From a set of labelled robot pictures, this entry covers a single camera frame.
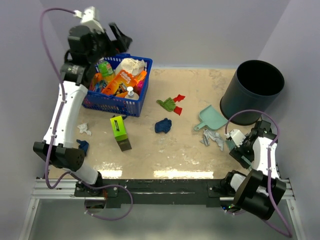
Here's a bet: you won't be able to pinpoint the orange sponge package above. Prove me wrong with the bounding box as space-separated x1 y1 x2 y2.
134 70 147 83

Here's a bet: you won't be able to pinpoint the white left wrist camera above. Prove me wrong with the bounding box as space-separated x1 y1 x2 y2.
73 6 105 34

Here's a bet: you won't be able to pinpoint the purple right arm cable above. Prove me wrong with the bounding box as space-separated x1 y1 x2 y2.
224 109 293 238

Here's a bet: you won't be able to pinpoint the green black razor box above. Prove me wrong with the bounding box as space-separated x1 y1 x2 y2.
110 116 132 152

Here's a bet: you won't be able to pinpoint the blue plastic shopping basket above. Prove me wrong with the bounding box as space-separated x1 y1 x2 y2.
82 53 153 117

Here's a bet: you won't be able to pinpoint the dark round trash bin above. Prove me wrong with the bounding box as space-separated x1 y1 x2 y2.
219 60 285 126

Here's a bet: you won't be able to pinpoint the dark blue paper scrap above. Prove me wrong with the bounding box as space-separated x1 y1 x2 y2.
76 139 89 156

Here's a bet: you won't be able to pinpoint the colourful snack packet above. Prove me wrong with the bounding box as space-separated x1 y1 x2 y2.
89 72 108 93

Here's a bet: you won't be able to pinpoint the grey paper scrap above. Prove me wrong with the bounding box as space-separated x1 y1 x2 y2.
200 129 224 152

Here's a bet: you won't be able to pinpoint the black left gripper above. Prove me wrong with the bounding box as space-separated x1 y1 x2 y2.
87 21 132 65

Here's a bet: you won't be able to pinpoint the green paper scrap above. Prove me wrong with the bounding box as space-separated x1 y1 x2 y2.
156 97 176 112

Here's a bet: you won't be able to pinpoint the orange razor package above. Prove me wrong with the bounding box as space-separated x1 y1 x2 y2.
101 70 137 98

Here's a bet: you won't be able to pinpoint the teal plastic dustpan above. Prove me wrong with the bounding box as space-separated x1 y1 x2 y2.
193 105 228 131

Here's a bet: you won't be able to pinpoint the aluminium table frame rail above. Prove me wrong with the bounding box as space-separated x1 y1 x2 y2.
19 178 306 240

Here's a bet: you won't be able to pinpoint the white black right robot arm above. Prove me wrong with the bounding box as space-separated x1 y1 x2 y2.
220 120 286 220

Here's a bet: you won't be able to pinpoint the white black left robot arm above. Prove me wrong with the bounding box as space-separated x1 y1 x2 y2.
33 22 132 196

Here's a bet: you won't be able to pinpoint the teal hand brush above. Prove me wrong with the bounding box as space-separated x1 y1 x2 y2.
225 139 254 169

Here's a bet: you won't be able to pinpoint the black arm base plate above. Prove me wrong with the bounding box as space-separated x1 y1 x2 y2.
74 179 236 209

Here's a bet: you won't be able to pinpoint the green drink bottle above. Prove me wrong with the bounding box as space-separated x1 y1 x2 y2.
97 57 115 84

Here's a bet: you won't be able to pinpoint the beige pump soap bottle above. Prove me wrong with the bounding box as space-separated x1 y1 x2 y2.
124 86 139 100

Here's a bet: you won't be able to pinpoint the white crumpled paper scrap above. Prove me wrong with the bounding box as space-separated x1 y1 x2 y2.
77 122 92 136

